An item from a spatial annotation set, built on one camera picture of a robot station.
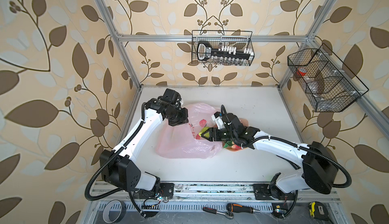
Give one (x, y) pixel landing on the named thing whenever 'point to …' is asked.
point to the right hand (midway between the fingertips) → (205, 135)
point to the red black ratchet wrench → (229, 215)
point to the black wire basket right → (328, 84)
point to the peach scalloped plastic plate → (245, 122)
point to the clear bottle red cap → (302, 71)
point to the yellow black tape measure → (318, 211)
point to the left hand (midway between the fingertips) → (187, 118)
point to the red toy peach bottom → (236, 147)
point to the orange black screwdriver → (232, 207)
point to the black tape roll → (108, 207)
